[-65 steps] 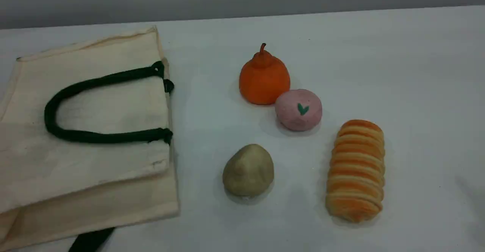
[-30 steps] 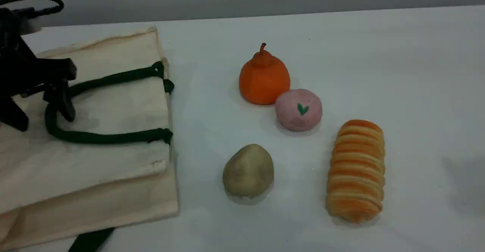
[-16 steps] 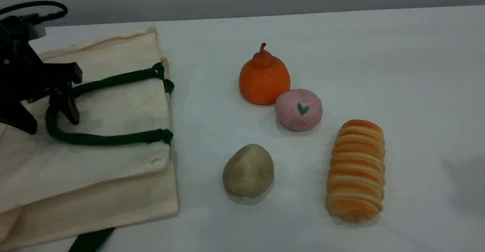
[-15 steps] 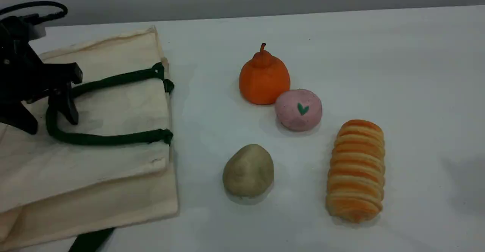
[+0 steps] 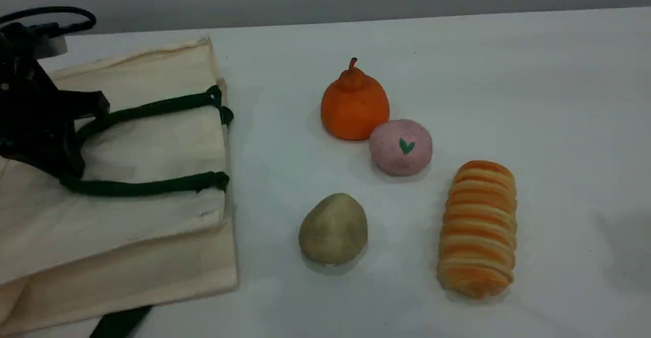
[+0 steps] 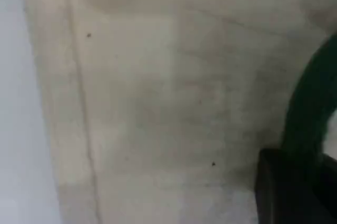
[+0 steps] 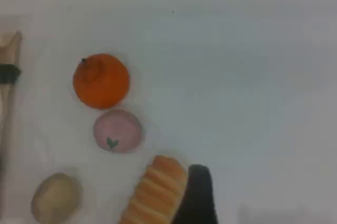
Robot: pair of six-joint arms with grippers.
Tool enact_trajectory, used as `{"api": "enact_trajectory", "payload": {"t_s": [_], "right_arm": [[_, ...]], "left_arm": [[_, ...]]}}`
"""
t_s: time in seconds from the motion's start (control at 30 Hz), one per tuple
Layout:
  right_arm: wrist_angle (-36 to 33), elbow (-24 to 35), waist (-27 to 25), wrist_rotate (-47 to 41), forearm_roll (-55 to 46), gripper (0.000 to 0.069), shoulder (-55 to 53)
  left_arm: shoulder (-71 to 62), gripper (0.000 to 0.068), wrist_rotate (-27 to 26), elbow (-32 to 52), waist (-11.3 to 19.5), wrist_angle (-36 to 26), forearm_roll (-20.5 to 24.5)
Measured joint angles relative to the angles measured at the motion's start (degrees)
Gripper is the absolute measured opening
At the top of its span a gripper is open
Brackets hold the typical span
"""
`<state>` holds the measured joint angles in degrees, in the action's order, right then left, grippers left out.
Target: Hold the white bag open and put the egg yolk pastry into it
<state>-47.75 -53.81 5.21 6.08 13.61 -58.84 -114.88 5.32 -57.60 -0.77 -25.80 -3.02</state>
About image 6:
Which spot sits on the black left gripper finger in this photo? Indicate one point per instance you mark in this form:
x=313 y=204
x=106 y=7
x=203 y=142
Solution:
x=284 y=189
x=329 y=192

